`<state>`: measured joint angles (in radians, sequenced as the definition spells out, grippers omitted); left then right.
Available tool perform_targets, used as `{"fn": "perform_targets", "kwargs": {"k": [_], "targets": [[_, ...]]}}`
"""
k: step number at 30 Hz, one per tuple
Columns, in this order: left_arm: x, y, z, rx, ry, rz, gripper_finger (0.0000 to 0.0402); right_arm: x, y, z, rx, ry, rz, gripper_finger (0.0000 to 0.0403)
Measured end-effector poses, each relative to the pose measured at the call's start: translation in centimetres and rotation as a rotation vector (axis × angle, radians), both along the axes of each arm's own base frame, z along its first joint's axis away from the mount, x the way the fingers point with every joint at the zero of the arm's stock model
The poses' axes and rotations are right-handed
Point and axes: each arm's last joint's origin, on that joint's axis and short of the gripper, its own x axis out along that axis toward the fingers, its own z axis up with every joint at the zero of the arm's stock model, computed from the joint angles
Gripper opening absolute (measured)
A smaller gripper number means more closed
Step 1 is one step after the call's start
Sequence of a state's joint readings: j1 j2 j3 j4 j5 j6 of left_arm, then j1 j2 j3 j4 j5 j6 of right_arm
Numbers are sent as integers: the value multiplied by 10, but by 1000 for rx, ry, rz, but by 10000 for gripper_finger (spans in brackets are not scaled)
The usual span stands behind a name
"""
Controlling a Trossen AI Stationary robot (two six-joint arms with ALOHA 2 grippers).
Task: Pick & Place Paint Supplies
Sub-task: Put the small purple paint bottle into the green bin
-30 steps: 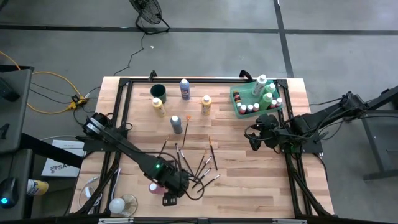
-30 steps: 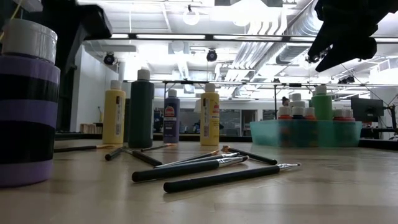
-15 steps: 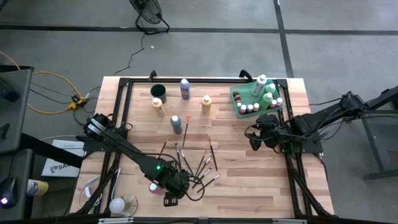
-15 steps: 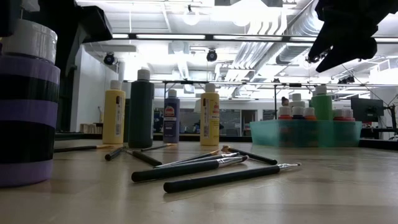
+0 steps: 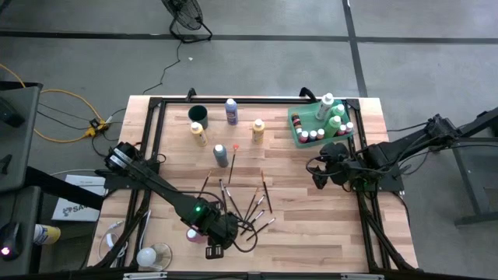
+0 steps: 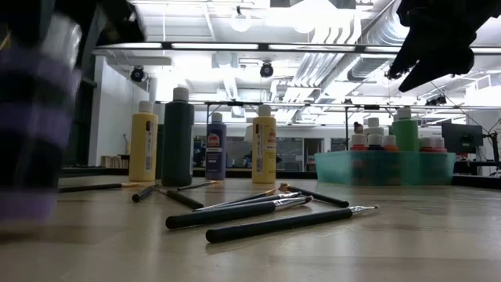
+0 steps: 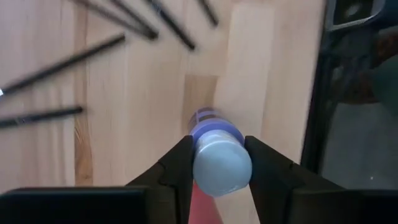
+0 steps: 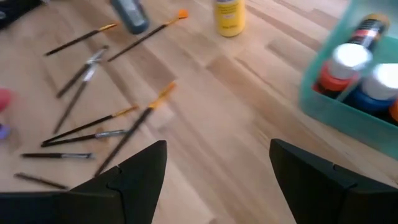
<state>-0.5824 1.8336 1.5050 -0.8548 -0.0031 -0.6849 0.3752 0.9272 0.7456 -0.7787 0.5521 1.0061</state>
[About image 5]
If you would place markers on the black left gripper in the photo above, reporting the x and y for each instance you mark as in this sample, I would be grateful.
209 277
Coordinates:
223 233

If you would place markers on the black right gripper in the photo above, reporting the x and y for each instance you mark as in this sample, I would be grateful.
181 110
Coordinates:
342 171

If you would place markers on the pink paint bottle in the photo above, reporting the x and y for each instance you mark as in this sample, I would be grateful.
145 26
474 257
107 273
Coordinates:
191 236

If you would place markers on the small pink black striped bottle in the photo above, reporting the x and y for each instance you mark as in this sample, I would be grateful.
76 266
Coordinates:
349 127

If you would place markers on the white paint bottle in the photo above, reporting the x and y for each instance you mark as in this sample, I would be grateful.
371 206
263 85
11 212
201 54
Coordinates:
325 107

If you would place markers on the gold ferrule paint brush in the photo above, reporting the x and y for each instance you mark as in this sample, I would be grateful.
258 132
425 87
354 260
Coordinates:
206 180

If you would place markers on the yellow paint bottle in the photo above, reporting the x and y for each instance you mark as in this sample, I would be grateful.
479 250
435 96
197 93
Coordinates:
258 132
199 135

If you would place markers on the dark green paint bottle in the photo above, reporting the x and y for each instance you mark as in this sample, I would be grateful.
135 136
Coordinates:
221 156

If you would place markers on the blue paint bottle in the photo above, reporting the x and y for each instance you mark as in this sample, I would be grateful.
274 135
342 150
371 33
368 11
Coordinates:
231 113

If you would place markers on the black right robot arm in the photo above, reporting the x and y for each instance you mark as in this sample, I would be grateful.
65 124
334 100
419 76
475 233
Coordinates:
408 144

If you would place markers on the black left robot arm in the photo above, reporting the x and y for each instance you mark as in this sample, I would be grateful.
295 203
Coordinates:
163 190

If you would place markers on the black paint brush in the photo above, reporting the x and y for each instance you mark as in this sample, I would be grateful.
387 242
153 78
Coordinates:
261 229
253 222
222 190
250 206
267 192
258 205
232 202

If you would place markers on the orange fan paint brush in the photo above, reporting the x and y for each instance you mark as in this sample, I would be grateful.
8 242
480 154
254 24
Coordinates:
232 165

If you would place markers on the teal plastic bin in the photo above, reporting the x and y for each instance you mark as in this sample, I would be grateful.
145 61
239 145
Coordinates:
311 116

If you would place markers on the white round bulb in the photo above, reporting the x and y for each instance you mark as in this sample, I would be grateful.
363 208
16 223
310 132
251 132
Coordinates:
146 256

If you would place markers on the dark green cup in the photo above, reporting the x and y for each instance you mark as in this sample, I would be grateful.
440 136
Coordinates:
197 116

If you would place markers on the white printed paper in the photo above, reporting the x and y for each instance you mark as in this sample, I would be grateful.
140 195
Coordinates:
78 210

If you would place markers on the black metal stand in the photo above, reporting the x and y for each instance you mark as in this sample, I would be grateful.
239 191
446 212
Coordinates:
470 186

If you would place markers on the black diagonal bar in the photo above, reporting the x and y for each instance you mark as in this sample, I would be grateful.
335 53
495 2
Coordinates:
66 190

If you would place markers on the yellow white can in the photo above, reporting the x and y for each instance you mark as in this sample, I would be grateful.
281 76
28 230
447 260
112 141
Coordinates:
47 234

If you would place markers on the black computer mouse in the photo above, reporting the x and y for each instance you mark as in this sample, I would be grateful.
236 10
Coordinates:
11 239

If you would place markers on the black floor fan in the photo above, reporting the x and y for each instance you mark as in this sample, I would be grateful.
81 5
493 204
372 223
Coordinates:
183 13

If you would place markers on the grey side table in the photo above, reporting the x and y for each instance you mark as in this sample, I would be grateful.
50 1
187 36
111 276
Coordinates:
23 148

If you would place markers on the black desk device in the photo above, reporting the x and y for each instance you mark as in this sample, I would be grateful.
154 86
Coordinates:
8 113

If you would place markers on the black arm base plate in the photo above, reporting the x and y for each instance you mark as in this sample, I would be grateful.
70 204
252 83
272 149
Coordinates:
389 184
113 183

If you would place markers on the black aluminium rig frame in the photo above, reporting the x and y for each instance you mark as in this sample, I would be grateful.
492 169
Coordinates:
264 101

